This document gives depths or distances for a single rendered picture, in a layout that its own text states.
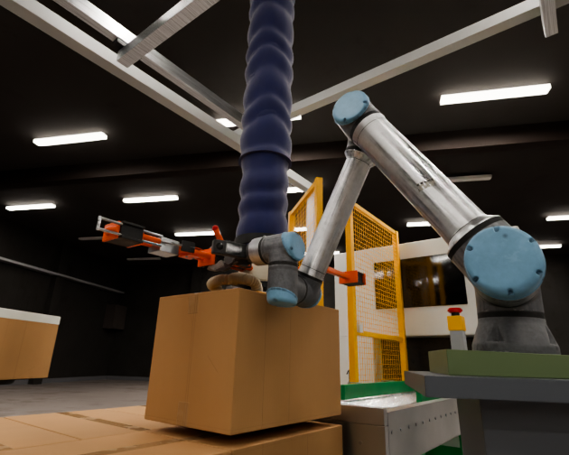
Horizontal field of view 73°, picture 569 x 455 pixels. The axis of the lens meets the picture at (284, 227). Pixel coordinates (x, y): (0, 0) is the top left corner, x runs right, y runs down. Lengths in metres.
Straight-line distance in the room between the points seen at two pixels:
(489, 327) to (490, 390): 0.25
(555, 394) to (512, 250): 0.27
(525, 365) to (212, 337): 0.81
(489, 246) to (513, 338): 0.25
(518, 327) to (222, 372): 0.78
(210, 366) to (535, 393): 0.81
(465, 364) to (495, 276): 0.20
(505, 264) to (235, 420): 0.79
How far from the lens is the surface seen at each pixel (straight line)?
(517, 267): 0.92
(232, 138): 4.48
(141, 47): 3.33
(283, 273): 1.12
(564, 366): 1.03
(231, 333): 1.18
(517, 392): 0.89
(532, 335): 1.08
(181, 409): 1.33
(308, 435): 1.46
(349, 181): 1.27
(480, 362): 0.98
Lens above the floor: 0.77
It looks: 19 degrees up
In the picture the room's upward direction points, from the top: 2 degrees clockwise
